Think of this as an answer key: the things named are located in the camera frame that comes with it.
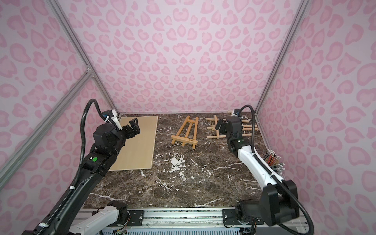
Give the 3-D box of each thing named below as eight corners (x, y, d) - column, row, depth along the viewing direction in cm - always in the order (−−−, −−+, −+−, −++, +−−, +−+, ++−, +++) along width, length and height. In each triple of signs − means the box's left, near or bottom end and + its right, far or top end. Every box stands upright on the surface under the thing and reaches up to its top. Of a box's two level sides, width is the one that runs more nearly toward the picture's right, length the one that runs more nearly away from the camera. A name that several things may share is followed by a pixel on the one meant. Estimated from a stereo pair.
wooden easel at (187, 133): (169, 142, 105) (169, 139, 102) (183, 117, 120) (183, 114, 118) (194, 149, 101) (194, 147, 98) (205, 122, 116) (205, 119, 114)
